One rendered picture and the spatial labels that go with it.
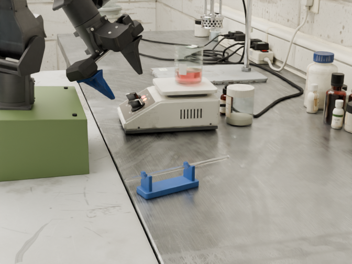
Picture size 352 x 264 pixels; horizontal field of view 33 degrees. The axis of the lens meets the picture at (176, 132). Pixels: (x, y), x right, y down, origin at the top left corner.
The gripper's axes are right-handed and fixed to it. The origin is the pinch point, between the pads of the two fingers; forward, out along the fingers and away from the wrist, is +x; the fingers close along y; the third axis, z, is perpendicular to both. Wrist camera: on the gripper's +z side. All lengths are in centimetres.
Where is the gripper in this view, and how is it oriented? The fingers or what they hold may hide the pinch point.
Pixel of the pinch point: (118, 72)
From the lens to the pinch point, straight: 120.1
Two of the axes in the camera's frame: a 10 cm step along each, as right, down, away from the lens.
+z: 6.8, -0.7, -7.3
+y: 5.6, -6.0, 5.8
